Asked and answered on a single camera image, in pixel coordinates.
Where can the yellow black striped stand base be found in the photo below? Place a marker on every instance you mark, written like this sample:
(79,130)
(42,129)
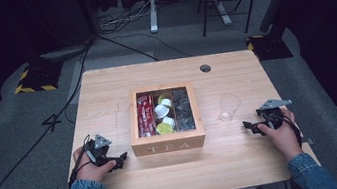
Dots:
(270,47)
(37,78)

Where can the lime green lid capsule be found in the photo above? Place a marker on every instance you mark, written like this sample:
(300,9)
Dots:
(160,98)
(164,128)

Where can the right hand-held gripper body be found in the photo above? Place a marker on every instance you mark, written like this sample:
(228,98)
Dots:
(272,114)

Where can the stack of red tea packets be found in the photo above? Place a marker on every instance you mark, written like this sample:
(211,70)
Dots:
(145,115)

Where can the pile of dark tea packets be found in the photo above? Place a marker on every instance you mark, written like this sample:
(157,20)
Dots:
(183,114)

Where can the wooden tea box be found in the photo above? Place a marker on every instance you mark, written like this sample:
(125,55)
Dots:
(168,141)

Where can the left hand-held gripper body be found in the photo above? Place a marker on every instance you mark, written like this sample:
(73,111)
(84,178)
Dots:
(98,151)

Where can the white desk frame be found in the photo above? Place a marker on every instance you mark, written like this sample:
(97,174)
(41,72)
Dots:
(153,9)

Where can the person's left hand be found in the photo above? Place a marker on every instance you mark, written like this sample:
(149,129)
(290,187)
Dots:
(91,170)

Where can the clear glass cup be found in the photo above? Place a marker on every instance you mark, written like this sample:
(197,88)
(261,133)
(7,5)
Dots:
(228,107)

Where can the person's right hand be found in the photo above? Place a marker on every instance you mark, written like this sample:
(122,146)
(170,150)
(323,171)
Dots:
(282,139)

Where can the white capsule cup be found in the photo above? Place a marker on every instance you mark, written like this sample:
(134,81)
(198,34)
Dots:
(169,121)
(161,110)
(166,102)

